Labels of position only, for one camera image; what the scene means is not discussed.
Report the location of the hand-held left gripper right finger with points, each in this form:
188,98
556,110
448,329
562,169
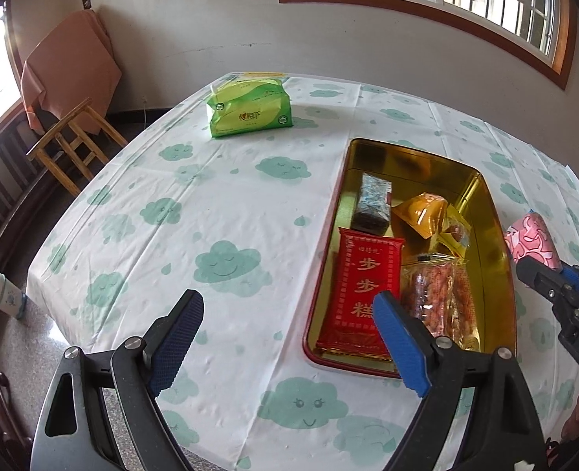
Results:
397,338

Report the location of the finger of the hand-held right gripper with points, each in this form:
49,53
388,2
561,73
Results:
572,277
537,274

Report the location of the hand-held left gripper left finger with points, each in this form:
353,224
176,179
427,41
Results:
176,338

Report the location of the pink snack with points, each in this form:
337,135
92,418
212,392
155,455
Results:
530,240

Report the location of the clear spicy strip packet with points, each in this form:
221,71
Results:
432,294

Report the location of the red snack packet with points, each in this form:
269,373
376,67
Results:
358,274

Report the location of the yellow clear candy packet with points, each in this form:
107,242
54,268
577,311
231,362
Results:
454,233

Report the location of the orange snack packet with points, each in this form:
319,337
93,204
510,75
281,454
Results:
419,211

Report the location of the clear dark block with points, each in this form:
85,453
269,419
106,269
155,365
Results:
373,201

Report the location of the gold toffee tin box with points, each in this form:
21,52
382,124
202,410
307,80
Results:
417,167

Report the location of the cloud print tablecloth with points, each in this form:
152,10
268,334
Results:
171,181

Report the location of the white figure bottle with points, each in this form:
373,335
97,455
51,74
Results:
2,299

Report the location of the light wooden stool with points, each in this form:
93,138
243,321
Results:
73,122

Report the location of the green tissue pack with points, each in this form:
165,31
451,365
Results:
245,108

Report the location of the dark wooden bench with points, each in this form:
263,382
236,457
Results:
4,167

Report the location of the orange cloth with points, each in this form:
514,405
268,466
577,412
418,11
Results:
68,59

